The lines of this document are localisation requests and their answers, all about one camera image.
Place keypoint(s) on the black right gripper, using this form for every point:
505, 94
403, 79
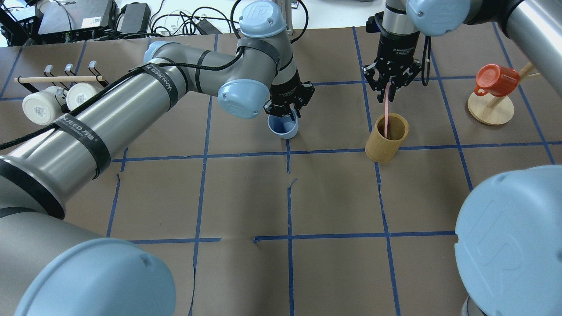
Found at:
396, 49

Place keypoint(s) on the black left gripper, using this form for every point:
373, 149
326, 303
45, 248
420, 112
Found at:
287, 91

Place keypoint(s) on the pink chopstick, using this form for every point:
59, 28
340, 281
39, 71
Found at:
386, 114

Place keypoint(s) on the light blue plastic cup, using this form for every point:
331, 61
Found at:
285, 127

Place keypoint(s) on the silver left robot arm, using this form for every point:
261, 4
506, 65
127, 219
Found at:
50, 267

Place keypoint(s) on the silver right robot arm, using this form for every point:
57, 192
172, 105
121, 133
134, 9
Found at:
448, 153

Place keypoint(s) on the white cup on rack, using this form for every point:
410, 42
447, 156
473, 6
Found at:
79, 94
45, 106

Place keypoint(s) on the bamboo cylinder holder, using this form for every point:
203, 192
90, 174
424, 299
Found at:
381, 147

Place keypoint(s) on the wooden mug tree stand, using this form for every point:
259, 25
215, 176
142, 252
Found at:
496, 111

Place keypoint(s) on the orange mug on stand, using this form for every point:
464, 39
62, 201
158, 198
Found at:
496, 80

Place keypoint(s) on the wooden dowel on rack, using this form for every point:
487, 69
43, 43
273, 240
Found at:
61, 79

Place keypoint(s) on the aluminium frame post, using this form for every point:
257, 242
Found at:
286, 9

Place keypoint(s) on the black wire cup rack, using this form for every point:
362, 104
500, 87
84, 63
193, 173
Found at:
69, 70

